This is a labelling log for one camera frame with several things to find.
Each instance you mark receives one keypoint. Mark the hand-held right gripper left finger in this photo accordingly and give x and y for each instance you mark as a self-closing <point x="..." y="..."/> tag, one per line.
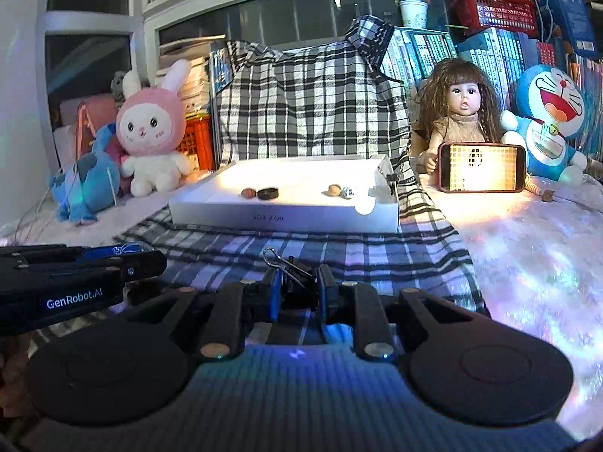
<point x="275" y="287"/>

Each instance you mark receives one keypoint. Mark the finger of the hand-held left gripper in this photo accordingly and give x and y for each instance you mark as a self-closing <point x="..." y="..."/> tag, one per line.
<point x="94" y="275"/>
<point x="37" y="254"/>

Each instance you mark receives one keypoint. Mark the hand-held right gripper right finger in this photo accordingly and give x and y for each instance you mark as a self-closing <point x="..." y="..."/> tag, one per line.
<point x="325" y="287"/>

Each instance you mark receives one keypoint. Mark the clear round lid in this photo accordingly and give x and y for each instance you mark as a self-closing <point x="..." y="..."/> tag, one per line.
<point x="136" y="246"/>

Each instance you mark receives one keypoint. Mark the white shallow cardboard box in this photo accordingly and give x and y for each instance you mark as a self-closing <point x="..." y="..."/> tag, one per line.
<point x="282" y="219"/>

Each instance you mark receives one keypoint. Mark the black round lid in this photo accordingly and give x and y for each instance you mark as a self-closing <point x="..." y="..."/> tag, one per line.
<point x="267" y="193"/>

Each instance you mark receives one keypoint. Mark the small light blue doll shoe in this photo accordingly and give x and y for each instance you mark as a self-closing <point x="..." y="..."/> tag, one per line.
<point x="347" y="192"/>

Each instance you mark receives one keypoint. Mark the blue plush toy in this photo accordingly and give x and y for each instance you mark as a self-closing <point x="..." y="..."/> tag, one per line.
<point x="89" y="179"/>

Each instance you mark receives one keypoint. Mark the pink handbag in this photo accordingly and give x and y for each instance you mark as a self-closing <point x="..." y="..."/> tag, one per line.
<point x="92" y="113"/>

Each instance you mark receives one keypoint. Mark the pink white rabbit plush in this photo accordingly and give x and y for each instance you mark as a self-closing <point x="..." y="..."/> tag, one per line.
<point x="150" y="127"/>

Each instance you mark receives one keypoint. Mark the red plastic crate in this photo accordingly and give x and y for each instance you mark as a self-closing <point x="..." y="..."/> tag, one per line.
<point x="198" y="141"/>

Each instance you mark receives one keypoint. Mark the black white plaid cloth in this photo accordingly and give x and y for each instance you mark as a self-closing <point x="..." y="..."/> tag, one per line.
<point x="306" y="103"/>

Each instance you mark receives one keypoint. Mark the grey fuzzy toy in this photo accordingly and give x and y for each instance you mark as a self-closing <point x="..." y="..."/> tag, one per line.
<point x="117" y="87"/>

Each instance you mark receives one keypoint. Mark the smartphone in red case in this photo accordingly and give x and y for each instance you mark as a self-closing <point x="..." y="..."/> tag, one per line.
<point x="480" y="167"/>

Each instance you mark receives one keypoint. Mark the stack of white books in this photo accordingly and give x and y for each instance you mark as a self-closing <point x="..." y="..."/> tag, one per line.
<point x="188" y="89"/>

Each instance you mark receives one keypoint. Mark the long-haired baby doll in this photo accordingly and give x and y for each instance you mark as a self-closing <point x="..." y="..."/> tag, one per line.
<point x="464" y="96"/>

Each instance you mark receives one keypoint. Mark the small brown cube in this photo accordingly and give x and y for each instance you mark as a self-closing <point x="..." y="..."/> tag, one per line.
<point x="547" y="196"/>

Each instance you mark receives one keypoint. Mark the row of blue books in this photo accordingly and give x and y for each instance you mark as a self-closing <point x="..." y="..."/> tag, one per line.
<point x="424" y="56"/>

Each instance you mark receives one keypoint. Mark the white paper cup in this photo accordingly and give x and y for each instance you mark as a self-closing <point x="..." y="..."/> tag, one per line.
<point x="413" y="12"/>

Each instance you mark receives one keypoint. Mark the blue robot cat plush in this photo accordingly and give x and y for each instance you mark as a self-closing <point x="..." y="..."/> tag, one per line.
<point x="556" y="99"/>

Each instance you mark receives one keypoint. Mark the red mesh basket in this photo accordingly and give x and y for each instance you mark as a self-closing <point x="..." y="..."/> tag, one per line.
<point x="494" y="12"/>

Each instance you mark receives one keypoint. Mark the blue cardboard box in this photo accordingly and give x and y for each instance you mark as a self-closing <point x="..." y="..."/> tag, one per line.
<point x="572" y="14"/>

